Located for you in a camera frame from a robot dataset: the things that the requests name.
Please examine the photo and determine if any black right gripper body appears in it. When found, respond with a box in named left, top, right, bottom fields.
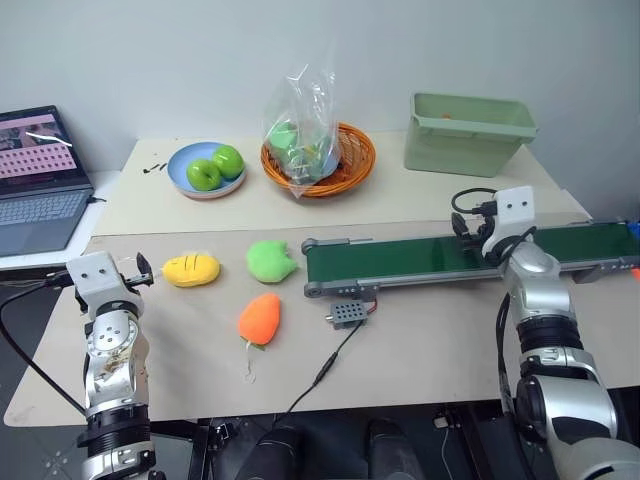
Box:
left=464, top=217, right=496, bottom=254

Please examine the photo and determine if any green conveyor belt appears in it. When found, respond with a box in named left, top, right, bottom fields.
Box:
left=300, top=219, right=640, bottom=300

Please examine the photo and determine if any grey controller box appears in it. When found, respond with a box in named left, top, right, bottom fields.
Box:
left=325, top=300, right=372, bottom=331

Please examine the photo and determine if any yellow plush toy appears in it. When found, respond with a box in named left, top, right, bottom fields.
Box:
left=162, top=253, right=223, bottom=289

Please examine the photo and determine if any green plastic bin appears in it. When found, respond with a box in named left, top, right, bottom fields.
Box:
left=403, top=91, right=539, bottom=178

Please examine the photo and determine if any green apple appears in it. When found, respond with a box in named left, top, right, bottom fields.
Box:
left=211, top=144, right=245, bottom=181
left=186, top=158, right=222, bottom=192

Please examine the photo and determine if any light blue plate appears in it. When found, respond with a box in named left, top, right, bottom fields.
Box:
left=166, top=141, right=248, bottom=202

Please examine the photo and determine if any orange plush carrot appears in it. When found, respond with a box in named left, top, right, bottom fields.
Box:
left=236, top=292, right=283, bottom=352

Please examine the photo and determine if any green plush toy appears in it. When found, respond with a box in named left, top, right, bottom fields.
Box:
left=245, top=239, right=300, bottom=286

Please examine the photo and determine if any open laptop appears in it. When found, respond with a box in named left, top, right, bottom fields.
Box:
left=0, top=104, right=96, bottom=259

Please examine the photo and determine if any orange woven basket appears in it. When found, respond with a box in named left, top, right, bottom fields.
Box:
left=259, top=122, right=377, bottom=198

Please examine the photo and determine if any clear plastic bag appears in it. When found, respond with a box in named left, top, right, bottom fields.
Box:
left=261, top=62, right=341, bottom=200

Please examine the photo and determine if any green toy in bag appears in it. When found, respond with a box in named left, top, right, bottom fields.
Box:
left=266, top=120, right=300, bottom=157

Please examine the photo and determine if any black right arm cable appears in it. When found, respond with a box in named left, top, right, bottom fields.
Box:
left=450, top=187, right=498, bottom=217

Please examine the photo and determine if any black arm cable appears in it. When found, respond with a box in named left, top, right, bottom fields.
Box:
left=0, top=277, right=89, bottom=417
left=450, top=187, right=498, bottom=217

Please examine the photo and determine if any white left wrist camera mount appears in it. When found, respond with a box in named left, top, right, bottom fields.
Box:
left=66, top=251, right=125, bottom=303

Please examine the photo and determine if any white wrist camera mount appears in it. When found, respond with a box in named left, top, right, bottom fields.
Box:
left=66, top=251, right=125, bottom=303
left=480, top=185, right=537, bottom=257

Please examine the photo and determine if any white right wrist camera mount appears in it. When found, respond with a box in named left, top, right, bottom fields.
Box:
left=480, top=185, right=537, bottom=257

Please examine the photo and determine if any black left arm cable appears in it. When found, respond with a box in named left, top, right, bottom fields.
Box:
left=0, top=277, right=89, bottom=417

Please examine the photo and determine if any black power cable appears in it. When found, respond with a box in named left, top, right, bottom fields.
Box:
left=269, top=319, right=362, bottom=430

